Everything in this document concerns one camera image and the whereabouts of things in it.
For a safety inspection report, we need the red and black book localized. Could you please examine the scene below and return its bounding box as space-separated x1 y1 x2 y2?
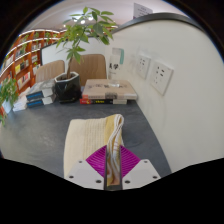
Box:
79 94 128 106

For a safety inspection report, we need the multi-bulb ceiling lamp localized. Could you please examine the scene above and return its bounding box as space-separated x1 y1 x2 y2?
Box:
70 13 89 26

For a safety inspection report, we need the small tree in black pot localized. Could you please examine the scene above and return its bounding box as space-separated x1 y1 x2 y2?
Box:
54 6 116 103

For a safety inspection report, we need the large beige book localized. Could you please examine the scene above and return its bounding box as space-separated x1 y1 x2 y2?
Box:
81 78 139 101

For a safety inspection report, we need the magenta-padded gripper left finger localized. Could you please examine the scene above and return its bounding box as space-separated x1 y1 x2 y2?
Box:
64 145 108 191

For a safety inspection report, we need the leafy plant in white pot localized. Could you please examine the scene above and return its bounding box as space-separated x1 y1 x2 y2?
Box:
0 77 20 126

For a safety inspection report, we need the large dark blue book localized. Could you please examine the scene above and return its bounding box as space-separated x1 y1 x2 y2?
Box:
25 79 56 101
26 94 57 109

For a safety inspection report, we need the cream yellow striped towel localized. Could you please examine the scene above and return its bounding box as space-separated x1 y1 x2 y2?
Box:
63 113 126 188

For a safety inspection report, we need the white standing sign board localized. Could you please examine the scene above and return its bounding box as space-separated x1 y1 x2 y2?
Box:
133 2 154 20

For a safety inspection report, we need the white flat book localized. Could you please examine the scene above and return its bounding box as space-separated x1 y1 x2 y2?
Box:
13 95 30 108
12 103 29 112

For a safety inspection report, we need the white wall socket panel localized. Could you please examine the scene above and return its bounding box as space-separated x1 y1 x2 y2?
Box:
136 53 152 80
149 60 175 97

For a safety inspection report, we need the orange wooden shelf unit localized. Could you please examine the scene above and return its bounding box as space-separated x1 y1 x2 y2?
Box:
0 28 68 118

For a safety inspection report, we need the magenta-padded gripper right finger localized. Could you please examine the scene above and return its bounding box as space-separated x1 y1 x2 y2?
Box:
119 145 162 191

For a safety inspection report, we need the tan padded chair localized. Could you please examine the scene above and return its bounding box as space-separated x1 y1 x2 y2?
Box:
34 59 66 84
68 53 108 87

